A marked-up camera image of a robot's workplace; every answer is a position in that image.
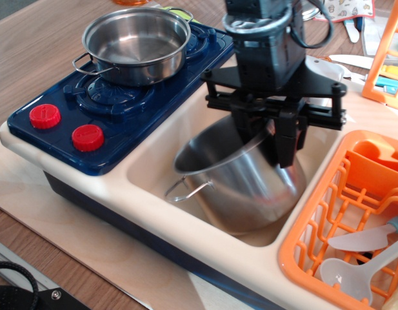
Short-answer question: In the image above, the red stove knob right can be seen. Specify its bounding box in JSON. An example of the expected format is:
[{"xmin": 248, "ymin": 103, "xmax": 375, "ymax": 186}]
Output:
[{"xmin": 72, "ymin": 124, "xmax": 104, "ymax": 152}]

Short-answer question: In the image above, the black bracket with screw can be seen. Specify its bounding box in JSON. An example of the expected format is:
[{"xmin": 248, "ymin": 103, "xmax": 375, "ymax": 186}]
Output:
[{"xmin": 22, "ymin": 287, "xmax": 90, "ymax": 310}]

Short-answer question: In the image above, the steel pot lid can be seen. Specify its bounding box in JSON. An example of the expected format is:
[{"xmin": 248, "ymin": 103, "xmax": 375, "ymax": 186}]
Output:
[{"xmin": 301, "ymin": 0, "xmax": 322, "ymax": 21}]

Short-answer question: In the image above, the shallow steel pan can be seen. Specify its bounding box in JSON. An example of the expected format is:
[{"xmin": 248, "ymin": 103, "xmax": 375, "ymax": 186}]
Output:
[{"xmin": 80, "ymin": 7, "xmax": 194, "ymax": 87}]

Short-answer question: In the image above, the orange dish drying rack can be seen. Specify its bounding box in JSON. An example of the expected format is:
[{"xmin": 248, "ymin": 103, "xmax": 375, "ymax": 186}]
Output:
[{"xmin": 279, "ymin": 130, "xmax": 398, "ymax": 309}]

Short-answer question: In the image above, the black cable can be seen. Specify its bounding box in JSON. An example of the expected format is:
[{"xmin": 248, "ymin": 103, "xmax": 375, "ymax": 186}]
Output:
[{"xmin": 0, "ymin": 260, "xmax": 40, "ymax": 310}]

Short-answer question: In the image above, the blue toy stove top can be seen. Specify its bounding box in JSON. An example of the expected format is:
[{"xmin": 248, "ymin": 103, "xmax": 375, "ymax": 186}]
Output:
[{"xmin": 7, "ymin": 22, "xmax": 233, "ymax": 176}]

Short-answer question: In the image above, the red stove knob left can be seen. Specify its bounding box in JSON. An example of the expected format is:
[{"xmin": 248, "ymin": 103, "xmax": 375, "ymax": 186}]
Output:
[{"xmin": 29, "ymin": 103, "xmax": 61, "ymax": 129}]

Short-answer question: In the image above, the cream toy kitchen sink unit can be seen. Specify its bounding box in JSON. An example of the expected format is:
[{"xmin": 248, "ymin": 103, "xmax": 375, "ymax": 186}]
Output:
[{"xmin": 0, "ymin": 82, "xmax": 398, "ymax": 309}]

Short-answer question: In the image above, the orange upright rack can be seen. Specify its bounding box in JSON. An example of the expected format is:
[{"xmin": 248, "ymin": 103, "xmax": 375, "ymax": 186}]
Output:
[{"xmin": 362, "ymin": 1, "xmax": 398, "ymax": 110}]

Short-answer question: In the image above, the white plastic spoon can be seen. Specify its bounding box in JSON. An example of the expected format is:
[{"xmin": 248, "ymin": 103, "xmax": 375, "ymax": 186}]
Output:
[{"xmin": 319, "ymin": 240, "xmax": 398, "ymax": 304}]

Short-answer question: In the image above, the white plastic knife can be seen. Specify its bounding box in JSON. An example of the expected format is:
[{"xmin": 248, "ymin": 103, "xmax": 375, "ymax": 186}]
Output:
[{"xmin": 328, "ymin": 216, "xmax": 398, "ymax": 252}]

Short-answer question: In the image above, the white knife on table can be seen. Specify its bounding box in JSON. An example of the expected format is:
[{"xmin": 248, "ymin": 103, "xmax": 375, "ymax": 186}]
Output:
[{"xmin": 329, "ymin": 54, "xmax": 373, "ymax": 70}]

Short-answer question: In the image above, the patterned cloth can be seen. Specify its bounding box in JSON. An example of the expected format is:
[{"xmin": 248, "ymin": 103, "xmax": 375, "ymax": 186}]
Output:
[{"xmin": 323, "ymin": 0, "xmax": 375, "ymax": 23}]

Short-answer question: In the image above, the orange cutlery cup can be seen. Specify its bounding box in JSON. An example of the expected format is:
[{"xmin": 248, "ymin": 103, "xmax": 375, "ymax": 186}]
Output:
[{"xmin": 345, "ymin": 140, "xmax": 398, "ymax": 198}]

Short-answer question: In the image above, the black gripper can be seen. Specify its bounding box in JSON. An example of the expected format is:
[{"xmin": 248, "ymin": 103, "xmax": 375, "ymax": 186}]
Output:
[{"xmin": 201, "ymin": 1, "xmax": 346, "ymax": 168}]

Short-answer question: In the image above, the tall steel pot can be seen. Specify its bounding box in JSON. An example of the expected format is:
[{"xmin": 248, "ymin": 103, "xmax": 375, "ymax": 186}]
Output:
[{"xmin": 164, "ymin": 116, "xmax": 306, "ymax": 234}]

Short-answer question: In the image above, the red stove knob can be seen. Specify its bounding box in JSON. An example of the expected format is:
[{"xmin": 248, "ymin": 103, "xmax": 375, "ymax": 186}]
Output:
[
  {"xmin": 72, "ymin": 124, "xmax": 104, "ymax": 152},
  {"xmin": 29, "ymin": 103, "xmax": 61, "ymax": 129}
]

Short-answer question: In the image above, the grey faucet base block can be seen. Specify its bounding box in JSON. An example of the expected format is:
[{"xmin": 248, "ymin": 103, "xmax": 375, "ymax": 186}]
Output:
[{"xmin": 306, "ymin": 56, "xmax": 344, "ymax": 107}]

